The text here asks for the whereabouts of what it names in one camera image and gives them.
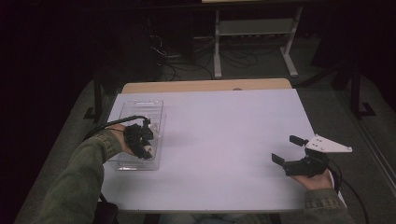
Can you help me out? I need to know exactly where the tangle of black floor cables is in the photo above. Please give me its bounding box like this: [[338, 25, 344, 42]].
[[148, 34, 260, 82]]

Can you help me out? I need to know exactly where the dark rounded object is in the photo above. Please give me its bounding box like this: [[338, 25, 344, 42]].
[[92, 192, 120, 224]]

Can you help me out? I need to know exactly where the hand-held gripper cable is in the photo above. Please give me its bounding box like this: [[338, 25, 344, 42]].
[[83, 115, 152, 142], [326, 158, 370, 224]]

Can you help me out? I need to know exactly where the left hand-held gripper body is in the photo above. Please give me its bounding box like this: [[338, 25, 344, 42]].
[[123, 123, 148, 155]]

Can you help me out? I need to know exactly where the right hand-held gripper cable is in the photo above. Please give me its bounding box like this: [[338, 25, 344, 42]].
[[326, 158, 370, 224]]

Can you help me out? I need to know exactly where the person's right hand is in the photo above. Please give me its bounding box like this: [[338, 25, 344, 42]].
[[290, 169, 334, 191]]

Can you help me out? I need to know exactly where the clear plastic container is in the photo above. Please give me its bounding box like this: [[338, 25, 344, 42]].
[[108, 99, 166, 172]]

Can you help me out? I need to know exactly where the white metal desk frame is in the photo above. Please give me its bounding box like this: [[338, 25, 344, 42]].
[[213, 6, 304, 79]]

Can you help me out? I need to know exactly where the person's left hand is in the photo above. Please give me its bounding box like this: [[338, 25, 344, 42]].
[[108, 123, 138, 157]]

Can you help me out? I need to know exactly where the left hand-held gripper cable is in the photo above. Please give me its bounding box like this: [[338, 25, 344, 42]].
[[83, 115, 152, 142]]

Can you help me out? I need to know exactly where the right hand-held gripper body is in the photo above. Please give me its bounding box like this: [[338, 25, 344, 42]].
[[283, 133, 354, 177]]

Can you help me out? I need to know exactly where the black metal stand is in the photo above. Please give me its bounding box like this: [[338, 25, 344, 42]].
[[350, 62, 376, 119], [83, 73, 104, 123]]

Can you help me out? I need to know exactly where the grey metal rail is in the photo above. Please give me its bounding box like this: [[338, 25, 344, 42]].
[[335, 90, 396, 188]]

